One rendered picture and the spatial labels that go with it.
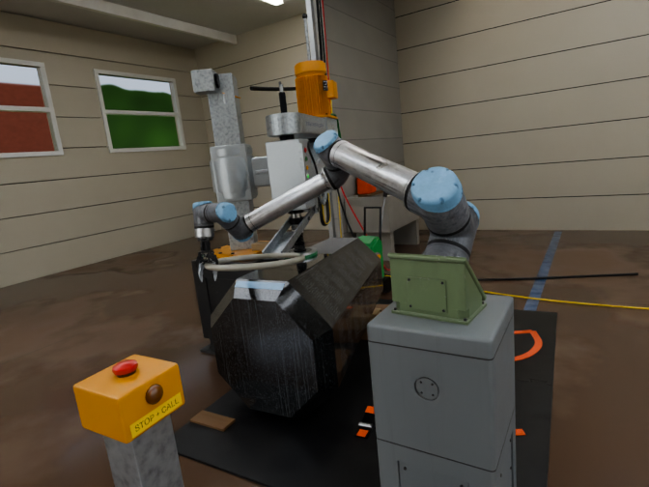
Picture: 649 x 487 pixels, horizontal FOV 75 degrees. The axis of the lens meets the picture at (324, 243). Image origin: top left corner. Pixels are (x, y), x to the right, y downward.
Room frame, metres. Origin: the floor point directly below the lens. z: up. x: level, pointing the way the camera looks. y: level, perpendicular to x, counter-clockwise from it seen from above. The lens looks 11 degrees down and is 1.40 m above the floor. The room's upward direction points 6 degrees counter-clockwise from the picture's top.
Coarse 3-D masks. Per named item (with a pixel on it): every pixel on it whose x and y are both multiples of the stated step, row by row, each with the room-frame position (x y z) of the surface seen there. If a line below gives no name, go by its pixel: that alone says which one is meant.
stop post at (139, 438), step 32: (96, 384) 0.64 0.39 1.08; (128, 384) 0.62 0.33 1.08; (160, 384) 0.65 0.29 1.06; (96, 416) 0.62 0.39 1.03; (128, 416) 0.59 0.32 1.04; (160, 416) 0.64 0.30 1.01; (128, 448) 0.62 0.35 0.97; (160, 448) 0.65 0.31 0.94; (128, 480) 0.62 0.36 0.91; (160, 480) 0.64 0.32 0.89
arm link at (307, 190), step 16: (320, 176) 1.92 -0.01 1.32; (336, 176) 1.88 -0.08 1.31; (288, 192) 1.95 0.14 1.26; (304, 192) 1.92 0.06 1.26; (320, 192) 1.93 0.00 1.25; (272, 208) 1.94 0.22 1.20; (288, 208) 1.94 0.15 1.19; (240, 224) 1.96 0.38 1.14; (256, 224) 1.96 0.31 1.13; (240, 240) 1.99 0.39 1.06
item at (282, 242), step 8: (312, 208) 2.82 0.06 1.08; (304, 216) 2.68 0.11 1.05; (288, 224) 2.66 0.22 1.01; (304, 224) 2.63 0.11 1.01; (280, 232) 2.53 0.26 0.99; (288, 232) 2.59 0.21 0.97; (296, 232) 2.48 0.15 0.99; (272, 240) 2.40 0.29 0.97; (280, 240) 2.49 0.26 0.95; (288, 240) 2.36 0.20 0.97; (264, 248) 2.30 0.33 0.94; (272, 248) 2.38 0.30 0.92; (280, 248) 2.37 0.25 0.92; (288, 248) 2.32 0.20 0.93
